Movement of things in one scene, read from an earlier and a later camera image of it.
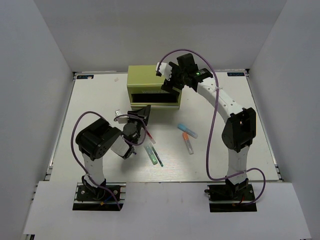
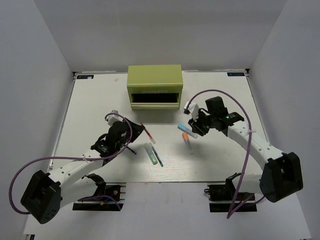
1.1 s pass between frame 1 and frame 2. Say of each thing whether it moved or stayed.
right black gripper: moved
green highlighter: stayed
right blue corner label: stayed
